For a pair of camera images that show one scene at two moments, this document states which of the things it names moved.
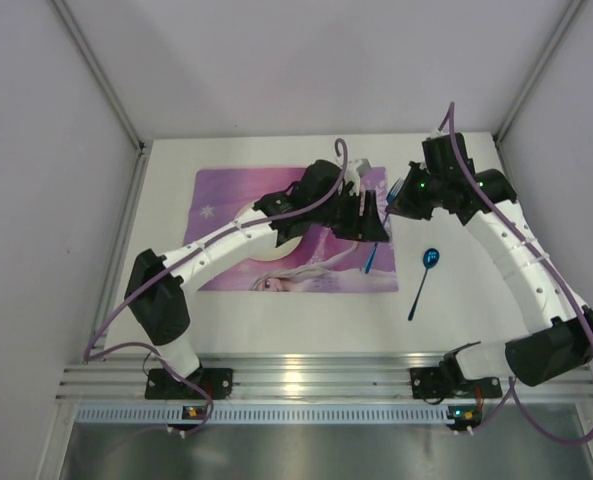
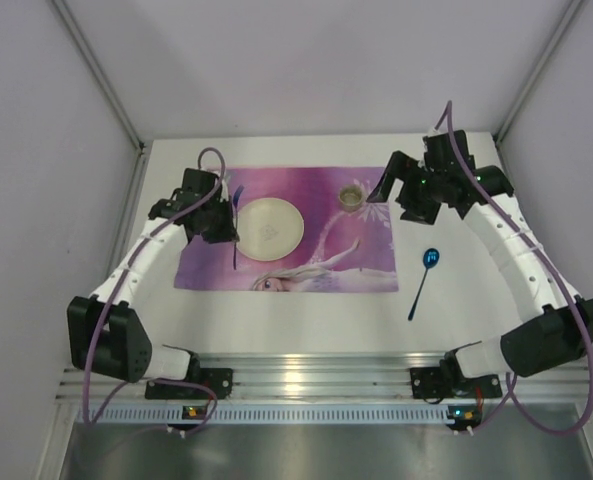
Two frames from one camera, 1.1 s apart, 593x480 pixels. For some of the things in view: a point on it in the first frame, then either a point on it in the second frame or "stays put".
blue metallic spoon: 430,259 stays put
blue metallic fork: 389,198 -> 236,198
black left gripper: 358,215 -> 221,226
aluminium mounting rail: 289,377 stays put
